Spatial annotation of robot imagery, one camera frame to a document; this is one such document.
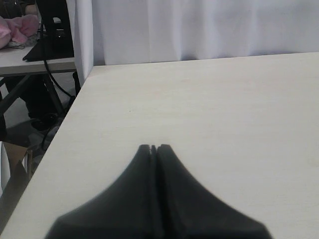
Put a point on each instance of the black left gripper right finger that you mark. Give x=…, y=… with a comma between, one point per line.
x=190, y=211

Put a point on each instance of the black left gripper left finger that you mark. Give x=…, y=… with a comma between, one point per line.
x=127, y=209

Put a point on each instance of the black power strip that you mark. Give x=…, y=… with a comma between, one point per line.
x=48, y=121

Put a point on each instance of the white backdrop curtain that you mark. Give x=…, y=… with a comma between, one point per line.
x=112, y=32

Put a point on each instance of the black stand on table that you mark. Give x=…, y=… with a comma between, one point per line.
x=55, y=38

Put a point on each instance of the grey side table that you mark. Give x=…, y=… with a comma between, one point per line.
x=12, y=64

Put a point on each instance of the pink plush toy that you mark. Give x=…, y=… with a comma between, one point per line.
x=18, y=29

